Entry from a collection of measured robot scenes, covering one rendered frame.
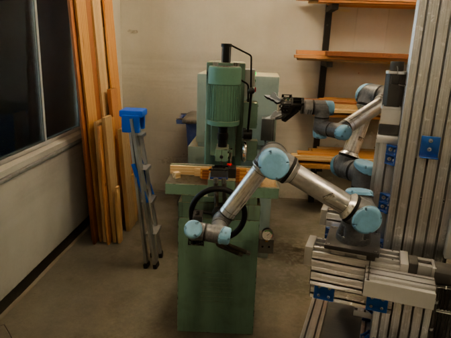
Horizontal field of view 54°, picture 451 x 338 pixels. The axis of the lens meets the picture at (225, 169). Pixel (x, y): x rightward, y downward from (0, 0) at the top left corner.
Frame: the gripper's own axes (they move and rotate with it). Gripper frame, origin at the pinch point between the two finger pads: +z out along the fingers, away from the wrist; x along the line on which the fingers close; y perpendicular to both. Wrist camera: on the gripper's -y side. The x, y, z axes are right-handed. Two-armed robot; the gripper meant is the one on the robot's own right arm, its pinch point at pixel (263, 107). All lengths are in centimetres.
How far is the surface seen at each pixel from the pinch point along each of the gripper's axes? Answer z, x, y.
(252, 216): 3, 44, -37
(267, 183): -4.2, 29.7, -26.1
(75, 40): 133, -95, -50
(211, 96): 27.5, -6.6, -0.5
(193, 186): 35, 34, -26
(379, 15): -121, -210, -112
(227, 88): 18.8, -7.5, 4.9
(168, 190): 48, 35, -28
